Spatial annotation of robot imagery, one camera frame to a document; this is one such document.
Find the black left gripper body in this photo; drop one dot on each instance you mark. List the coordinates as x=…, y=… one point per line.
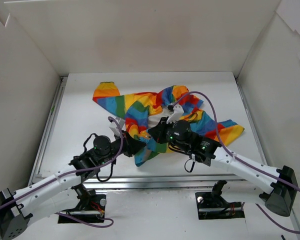
x=128, y=144

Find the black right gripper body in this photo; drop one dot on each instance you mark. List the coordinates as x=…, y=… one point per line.
x=160, y=130

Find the rainbow striped jacket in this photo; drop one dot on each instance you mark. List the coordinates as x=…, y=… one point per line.
x=137, y=108

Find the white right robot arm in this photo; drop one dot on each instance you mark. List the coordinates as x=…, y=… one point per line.
x=276, y=184

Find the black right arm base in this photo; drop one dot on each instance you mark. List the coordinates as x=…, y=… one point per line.
x=212, y=206

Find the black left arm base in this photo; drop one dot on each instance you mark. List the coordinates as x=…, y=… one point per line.
x=91, y=206

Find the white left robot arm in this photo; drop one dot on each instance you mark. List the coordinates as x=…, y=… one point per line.
x=62, y=191

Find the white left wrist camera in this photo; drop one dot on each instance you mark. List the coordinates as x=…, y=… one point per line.
x=116, y=125

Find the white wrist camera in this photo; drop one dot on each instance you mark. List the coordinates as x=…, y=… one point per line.
x=176, y=112
x=116, y=125

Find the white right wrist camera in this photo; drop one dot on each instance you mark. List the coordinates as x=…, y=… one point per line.
x=176, y=112

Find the aluminium table frame rail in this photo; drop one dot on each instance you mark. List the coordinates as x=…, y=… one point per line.
x=155, y=201

